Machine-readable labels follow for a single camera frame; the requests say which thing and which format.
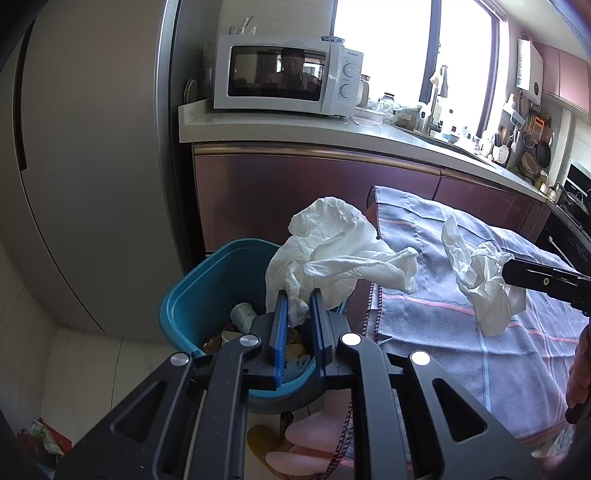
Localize black built-in oven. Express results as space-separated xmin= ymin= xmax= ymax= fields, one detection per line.
xmin=538 ymin=203 xmax=591 ymax=273

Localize white plastic rack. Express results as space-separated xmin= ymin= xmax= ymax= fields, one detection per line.
xmin=231 ymin=15 xmax=258 ymax=37

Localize white water heater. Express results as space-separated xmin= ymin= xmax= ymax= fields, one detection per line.
xmin=516 ymin=39 xmax=544 ymax=104

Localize metal kitchen faucet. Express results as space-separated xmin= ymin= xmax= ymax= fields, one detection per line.
xmin=427 ymin=65 xmax=451 ymax=134

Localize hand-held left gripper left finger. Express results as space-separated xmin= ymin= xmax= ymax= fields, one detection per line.
xmin=54 ymin=291 xmax=290 ymax=480

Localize crumpled plastic bag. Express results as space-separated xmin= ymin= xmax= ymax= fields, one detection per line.
xmin=30 ymin=421 xmax=65 ymax=457

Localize white microwave oven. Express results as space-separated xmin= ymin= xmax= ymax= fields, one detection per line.
xmin=213 ymin=34 xmax=365 ymax=116

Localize white tissue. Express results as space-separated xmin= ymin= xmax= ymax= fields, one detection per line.
xmin=441 ymin=215 xmax=527 ymax=337
xmin=265 ymin=197 xmax=419 ymax=329

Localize kitchen sink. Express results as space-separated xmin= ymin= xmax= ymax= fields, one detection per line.
xmin=406 ymin=129 xmax=490 ymax=160

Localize bag of brown goods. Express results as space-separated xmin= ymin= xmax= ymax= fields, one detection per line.
xmin=397 ymin=105 xmax=423 ymax=130

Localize white kitchen countertop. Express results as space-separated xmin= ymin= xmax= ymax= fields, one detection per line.
xmin=178 ymin=99 xmax=550 ymax=201

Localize teal plastic bin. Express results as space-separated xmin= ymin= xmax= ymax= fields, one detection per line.
xmin=159 ymin=239 xmax=352 ymax=414

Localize grey refrigerator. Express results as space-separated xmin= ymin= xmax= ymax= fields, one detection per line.
xmin=0 ymin=0 xmax=222 ymax=337

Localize kitchen window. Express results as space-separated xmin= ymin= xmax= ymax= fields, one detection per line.
xmin=332 ymin=0 xmax=504 ymax=139

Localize black pot with lid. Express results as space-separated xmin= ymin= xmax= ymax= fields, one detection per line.
xmin=561 ymin=189 xmax=591 ymax=213

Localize person's right hand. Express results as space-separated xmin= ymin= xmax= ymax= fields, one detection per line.
xmin=568 ymin=322 xmax=591 ymax=410

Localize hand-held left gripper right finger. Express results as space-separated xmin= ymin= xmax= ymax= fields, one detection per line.
xmin=310 ymin=288 xmax=543 ymax=480

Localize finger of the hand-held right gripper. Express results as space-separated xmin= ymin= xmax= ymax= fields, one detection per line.
xmin=502 ymin=258 xmax=591 ymax=318

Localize black range hood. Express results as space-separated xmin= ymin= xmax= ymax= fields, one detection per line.
xmin=566 ymin=159 xmax=591 ymax=195

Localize yellow slipper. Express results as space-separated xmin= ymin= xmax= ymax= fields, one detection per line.
xmin=247 ymin=425 xmax=283 ymax=468

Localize pink wall cabinet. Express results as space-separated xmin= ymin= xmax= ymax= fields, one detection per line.
xmin=531 ymin=41 xmax=591 ymax=114

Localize blue checked cloth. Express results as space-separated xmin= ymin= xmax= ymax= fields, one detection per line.
xmin=367 ymin=185 xmax=591 ymax=441

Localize maroon base cabinets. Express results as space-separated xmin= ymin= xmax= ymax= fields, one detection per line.
xmin=191 ymin=141 xmax=552 ymax=259

